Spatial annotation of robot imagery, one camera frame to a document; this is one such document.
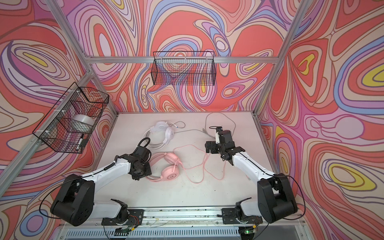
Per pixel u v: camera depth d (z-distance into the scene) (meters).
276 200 0.42
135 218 0.72
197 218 0.75
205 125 1.11
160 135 1.05
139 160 0.67
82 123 0.70
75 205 0.41
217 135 0.80
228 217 0.73
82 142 0.72
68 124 0.74
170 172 0.80
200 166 0.91
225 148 0.67
